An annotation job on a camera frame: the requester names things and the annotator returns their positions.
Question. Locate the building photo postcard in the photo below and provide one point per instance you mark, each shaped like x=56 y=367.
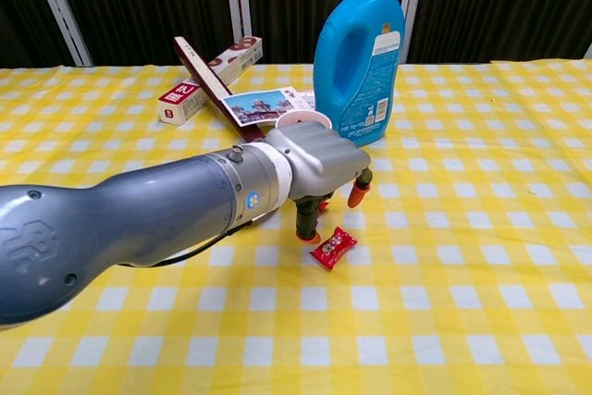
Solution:
x=254 y=106

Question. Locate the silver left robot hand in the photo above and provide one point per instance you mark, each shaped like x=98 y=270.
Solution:
x=314 y=159

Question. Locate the white paper cup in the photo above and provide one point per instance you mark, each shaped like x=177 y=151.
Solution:
x=300 y=116

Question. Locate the blue detergent pump bottle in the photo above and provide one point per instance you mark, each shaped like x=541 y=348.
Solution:
x=333 y=127

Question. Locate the yellow white checked tablecloth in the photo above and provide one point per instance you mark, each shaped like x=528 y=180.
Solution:
x=416 y=275

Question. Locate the long white biscuit box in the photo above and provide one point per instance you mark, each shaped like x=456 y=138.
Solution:
x=180 y=103

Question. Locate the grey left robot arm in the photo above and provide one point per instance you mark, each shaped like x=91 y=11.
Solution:
x=139 y=210

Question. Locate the red candy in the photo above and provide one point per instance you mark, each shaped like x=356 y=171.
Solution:
x=333 y=249

